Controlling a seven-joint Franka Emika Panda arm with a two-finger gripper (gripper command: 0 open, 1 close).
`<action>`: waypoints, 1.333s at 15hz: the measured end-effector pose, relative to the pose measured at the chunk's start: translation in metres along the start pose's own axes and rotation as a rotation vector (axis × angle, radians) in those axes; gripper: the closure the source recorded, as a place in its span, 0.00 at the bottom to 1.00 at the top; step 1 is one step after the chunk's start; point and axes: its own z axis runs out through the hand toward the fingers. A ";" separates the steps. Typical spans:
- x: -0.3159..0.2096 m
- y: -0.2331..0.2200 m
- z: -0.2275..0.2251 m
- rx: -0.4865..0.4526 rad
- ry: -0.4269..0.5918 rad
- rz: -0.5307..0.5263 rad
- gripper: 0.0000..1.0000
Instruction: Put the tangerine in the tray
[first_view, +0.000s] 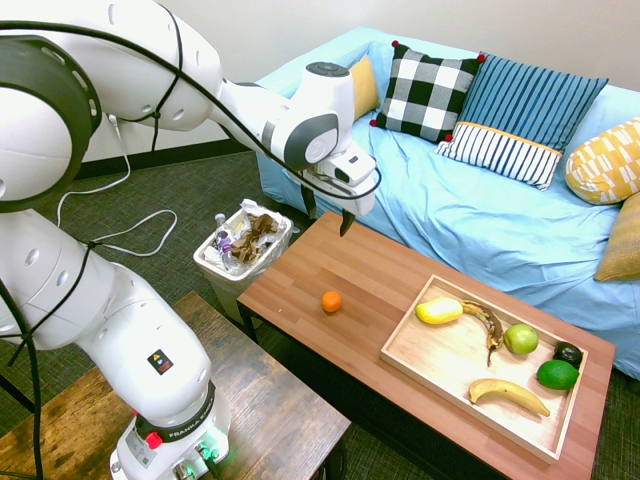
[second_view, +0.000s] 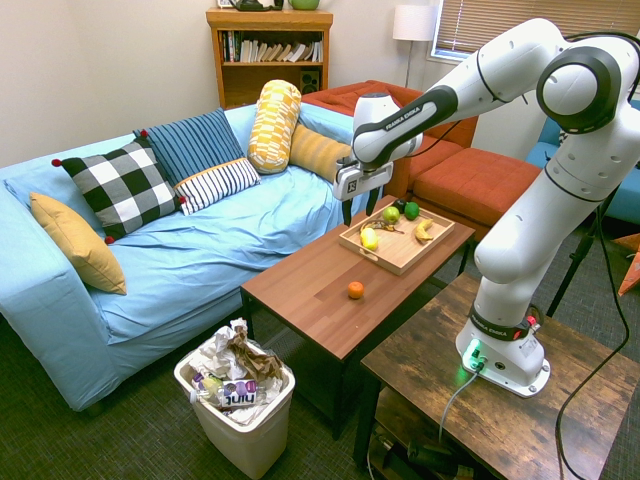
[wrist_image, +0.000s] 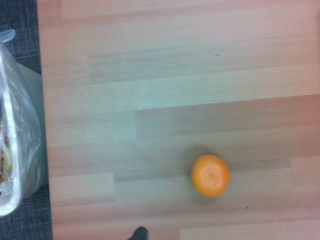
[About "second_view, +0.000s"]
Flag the reddish wooden coffee table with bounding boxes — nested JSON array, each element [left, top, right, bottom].
[[240, 194, 476, 441]]

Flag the hint water bottle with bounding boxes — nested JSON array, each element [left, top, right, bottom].
[[188, 378, 271, 410]]

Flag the yellow white patterned bolster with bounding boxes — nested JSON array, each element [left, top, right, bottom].
[[246, 79, 303, 175]]

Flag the orange sectional couch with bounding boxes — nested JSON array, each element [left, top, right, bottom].
[[301, 79, 543, 244]]

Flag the grey power cable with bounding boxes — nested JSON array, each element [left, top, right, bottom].
[[438, 363, 484, 444]]

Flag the wooden serving tray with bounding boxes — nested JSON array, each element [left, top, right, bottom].
[[338, 202, 456, 277]]

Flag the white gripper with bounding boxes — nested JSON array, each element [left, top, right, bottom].
[[332, 156, 394, 227]]

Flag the mustard striped pillow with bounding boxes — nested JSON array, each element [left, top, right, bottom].
[[288, 123, 353, 182]]

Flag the crumpled white paper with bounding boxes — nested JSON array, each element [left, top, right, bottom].
[[189, 317, 251, 382]]

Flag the orange paper object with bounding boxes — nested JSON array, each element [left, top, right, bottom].
[[612, 231, 640, 298]]

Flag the black white checkered pillow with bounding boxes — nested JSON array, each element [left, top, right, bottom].
[[51, 130, 188, 246]]

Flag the row of books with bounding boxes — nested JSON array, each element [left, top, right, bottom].
[[221, 30, 325, 64]]

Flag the wooden bookshelf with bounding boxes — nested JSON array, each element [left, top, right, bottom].
[[205, 7, 335, 111]]

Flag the blue armchair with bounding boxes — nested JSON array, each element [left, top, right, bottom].
[[524, 98, 640, 226]]

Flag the light blue sofa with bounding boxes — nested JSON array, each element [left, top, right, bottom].
[[0, 103, 384, 413]]

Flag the brown banana peel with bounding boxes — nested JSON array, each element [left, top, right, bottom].
[[360, 220, 406, 235]]

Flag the black camera tripod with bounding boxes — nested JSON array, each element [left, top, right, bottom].
[[545, 182, 625, 318]]

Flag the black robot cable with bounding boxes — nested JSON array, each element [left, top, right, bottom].
[[554, 31, 640, 480]]

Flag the mustard yellow square pillow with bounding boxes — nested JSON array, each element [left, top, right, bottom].
[[29, 192, 128, 296]]

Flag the window blinds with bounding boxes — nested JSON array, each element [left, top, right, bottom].
[[435, 0, 640, 62]]

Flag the cream plastic trash bin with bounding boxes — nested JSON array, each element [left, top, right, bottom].
[[173, 339, 297, 480]]

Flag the rustic dark wooden table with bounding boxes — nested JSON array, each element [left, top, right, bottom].
[[352, 271, 640, 480]]

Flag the crumpled brown paper bag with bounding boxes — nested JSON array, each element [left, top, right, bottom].
[[227, 325, 286, 384]]

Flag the white floor lamp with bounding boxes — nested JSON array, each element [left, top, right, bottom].
[[392, 4, 440, 89]]

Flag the blue striped pillow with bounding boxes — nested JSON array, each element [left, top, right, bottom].
[[132, 107, 247, 188]]

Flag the white navy striped pillow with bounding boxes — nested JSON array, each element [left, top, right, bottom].
[[173, 157, 262, 217]]

